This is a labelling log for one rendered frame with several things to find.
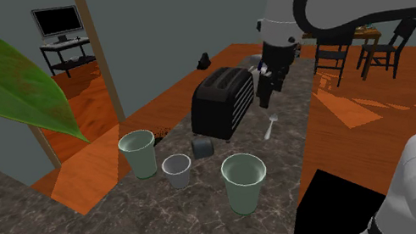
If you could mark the small black floor object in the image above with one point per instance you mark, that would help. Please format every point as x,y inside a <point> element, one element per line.
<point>203,63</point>

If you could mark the black toaster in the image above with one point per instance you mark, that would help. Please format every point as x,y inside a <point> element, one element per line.
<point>219,106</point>

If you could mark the wooden dining table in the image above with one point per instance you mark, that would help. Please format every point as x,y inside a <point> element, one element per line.
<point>368,34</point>

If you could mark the small grey cup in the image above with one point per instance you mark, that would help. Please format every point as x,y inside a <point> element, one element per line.
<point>178,175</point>

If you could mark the pale green cup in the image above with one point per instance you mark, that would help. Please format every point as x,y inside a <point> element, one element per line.
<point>244,190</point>
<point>140,156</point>

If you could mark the silver spoon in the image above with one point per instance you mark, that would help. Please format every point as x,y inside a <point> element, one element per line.
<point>270,125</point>

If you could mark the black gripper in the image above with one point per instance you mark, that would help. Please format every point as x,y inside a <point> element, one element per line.
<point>278,57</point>

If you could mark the black dining chair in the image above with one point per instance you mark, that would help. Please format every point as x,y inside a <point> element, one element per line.
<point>383,49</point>
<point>332,56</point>

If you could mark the black robot stand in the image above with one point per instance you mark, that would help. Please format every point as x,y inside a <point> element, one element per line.
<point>324,215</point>

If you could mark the dark grey mug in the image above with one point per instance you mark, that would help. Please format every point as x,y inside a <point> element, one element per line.
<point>202,148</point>

